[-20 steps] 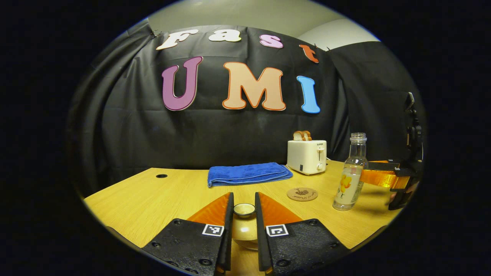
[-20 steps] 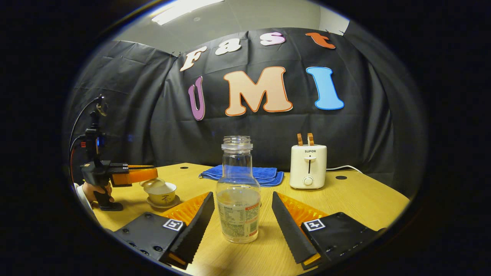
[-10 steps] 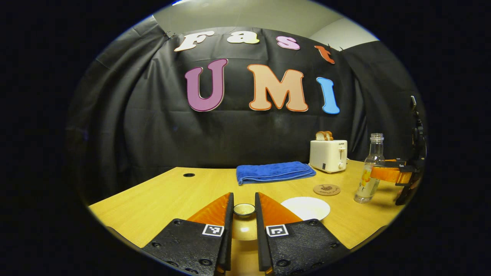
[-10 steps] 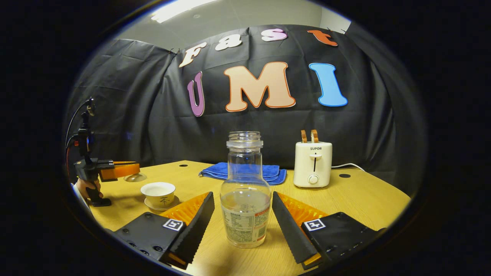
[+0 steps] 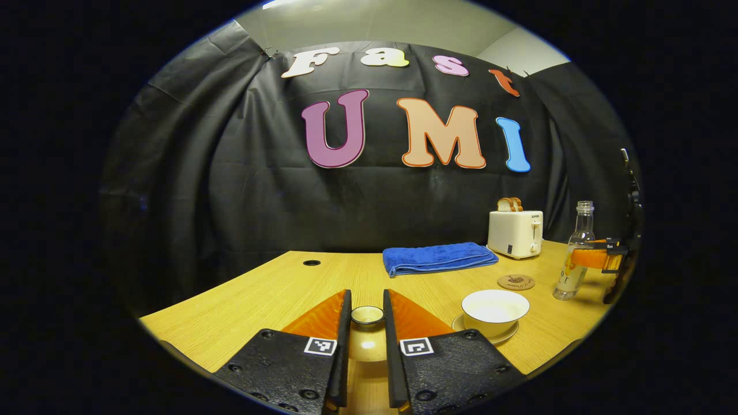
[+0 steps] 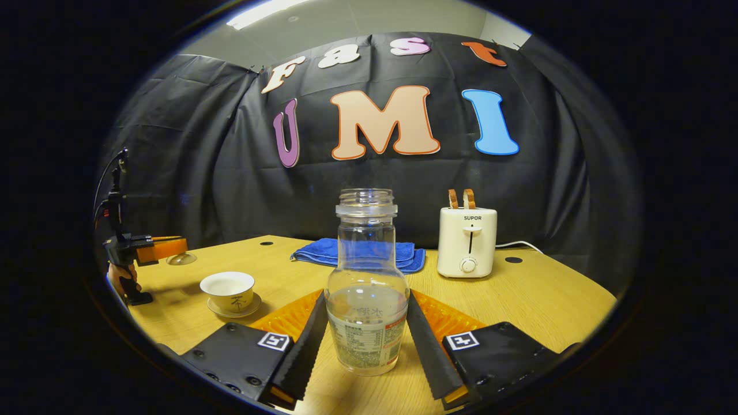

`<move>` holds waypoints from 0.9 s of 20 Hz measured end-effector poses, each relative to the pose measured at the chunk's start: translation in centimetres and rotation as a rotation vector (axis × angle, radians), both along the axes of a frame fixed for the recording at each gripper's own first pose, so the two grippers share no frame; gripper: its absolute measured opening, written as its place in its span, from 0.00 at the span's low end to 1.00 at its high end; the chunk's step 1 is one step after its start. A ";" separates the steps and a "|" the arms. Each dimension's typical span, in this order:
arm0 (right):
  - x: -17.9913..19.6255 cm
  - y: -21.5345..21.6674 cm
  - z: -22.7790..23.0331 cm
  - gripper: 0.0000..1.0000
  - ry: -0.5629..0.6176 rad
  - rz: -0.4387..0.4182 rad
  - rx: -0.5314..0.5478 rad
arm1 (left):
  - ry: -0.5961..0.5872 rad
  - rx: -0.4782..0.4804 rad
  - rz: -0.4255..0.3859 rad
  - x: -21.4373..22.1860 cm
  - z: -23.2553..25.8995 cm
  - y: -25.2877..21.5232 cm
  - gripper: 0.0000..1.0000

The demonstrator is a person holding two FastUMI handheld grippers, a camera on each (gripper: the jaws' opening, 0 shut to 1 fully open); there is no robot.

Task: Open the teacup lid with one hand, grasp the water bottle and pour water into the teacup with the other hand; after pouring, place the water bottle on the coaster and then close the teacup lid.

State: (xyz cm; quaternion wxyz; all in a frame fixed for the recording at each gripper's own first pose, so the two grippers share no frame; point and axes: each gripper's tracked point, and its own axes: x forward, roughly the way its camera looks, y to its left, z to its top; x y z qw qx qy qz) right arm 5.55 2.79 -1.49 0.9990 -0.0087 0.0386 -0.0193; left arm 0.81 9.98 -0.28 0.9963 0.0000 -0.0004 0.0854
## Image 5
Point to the cream white toaster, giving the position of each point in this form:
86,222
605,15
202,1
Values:
513,233

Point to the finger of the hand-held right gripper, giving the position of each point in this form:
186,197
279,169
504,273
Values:
608,242
594,259

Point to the yellow ceramic saucer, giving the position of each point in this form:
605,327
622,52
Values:
508,335

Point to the yellow ceramic teacup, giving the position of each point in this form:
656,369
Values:
494,314

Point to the black backdrop cloth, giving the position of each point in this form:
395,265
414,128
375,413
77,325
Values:
259,202

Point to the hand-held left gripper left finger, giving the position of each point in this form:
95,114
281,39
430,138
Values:
346,346

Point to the toast bread slice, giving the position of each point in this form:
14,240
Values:
505,204
518,203

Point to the folded blue towel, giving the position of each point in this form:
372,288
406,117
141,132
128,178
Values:
438,257

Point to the clear plastic water bottle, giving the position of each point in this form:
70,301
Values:
578,230

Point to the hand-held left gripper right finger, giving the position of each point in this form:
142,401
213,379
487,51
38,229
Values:
390,346

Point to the round brown coaster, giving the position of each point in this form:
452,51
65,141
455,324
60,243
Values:
516,282

